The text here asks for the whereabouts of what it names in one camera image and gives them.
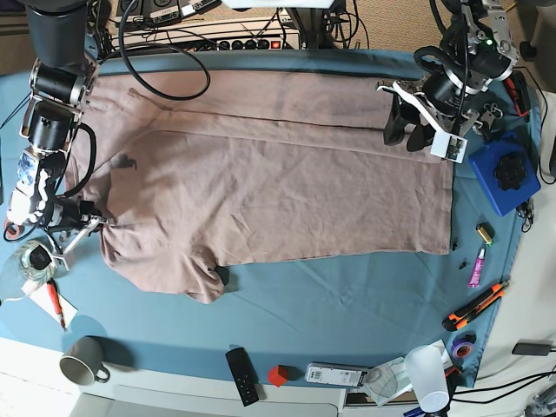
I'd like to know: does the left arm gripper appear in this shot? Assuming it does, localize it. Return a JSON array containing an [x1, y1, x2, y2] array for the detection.
[[376, 74, 480, 152]]

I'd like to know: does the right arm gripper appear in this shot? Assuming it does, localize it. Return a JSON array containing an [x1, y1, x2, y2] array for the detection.
[[41, 197, 109, 255]]

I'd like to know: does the pinkish brown T-shirt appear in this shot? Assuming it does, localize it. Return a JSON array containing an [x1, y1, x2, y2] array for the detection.
[[82, 71, 453, 303]]

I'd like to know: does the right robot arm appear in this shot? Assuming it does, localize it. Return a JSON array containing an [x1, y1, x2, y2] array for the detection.
[[4, 1, 109, 256]]

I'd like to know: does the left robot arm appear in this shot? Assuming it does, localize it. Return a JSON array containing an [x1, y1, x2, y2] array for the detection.
[[377, 1, 519, 152]]

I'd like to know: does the red tape roll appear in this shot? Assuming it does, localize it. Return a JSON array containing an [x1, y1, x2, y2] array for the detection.
[[3, 221, 24, 242]]

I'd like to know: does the clear plastic bag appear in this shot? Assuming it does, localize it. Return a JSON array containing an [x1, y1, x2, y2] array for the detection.
[[1, 240, 56, 303]]

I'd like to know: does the orange pen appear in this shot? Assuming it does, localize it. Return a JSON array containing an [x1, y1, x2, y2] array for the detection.
[[46, 279, 66, 331]]

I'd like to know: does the white paper note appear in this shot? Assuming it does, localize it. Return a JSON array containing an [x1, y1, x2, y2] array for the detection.
[[29, 284, 77, 327]]

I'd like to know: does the blue plastic box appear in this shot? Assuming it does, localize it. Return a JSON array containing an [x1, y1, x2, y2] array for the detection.
[[468, 130, 540, 217]]

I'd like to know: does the black knob on box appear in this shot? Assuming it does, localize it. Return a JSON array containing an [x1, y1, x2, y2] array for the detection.
[[493, 153, 526, 191]]

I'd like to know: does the orange black hand tool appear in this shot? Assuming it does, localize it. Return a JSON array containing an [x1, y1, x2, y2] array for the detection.
[[504, 70, 531, 122]]

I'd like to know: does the yellow black battery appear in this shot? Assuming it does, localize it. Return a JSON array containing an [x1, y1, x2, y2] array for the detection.
[[475, 222, 495, 247]]

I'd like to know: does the grey ceramic mug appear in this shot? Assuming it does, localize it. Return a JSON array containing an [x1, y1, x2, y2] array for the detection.
[[59, 336, 110, 387]]

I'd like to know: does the black power strip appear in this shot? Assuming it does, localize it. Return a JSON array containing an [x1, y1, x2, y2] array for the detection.
[[210, 34, 300, 50]]

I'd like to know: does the purple glue tube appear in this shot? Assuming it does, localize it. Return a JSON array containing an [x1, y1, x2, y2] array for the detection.
[[467, 248, 486, 288]]

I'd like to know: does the orange black utility knife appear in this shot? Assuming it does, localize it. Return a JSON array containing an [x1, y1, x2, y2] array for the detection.
[[442, 281, 509, 332]]

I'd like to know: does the teal table cloth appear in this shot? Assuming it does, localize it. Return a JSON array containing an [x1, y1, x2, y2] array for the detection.
[[0, 48, 543, 389]]

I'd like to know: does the purple tape roll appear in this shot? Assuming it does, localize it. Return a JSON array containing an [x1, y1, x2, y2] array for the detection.
[[452, 334, 476, 359]]

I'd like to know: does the translucent plastic cup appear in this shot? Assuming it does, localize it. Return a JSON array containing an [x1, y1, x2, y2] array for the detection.
[[404, 345, 449, 414]]

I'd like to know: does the black remote control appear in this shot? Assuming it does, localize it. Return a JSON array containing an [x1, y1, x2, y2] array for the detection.
[[226, 347, 259, 407]]

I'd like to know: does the black power adapter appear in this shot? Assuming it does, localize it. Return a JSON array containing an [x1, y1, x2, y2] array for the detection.
[[512, 342, 555, 356]]

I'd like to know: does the white barcode label box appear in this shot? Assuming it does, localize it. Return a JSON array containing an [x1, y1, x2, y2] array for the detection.
[[305, 362, 370, 387]]

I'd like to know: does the red plastic cube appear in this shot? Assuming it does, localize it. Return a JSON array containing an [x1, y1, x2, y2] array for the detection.
[[268, 365, 288, 387]]

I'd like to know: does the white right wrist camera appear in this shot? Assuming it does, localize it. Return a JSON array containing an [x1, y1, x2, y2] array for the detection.
[[52, 253, 73, 271]]

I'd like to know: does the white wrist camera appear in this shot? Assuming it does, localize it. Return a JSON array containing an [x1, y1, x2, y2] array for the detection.
[[430, 131, 468, 163], [52, 253, 73, 271]]

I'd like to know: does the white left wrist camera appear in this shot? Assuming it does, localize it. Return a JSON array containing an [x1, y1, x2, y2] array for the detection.
[[430, 131, 468, 163]]

